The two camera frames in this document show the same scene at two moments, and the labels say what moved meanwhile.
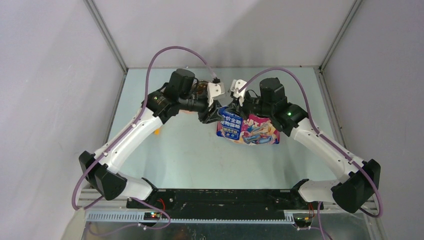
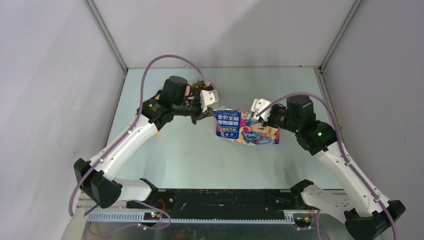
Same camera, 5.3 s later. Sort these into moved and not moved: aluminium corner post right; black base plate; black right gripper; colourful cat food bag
Moved: black right gripper
Not moved: black base plate; aluminium corner post right; colourful cat food bag
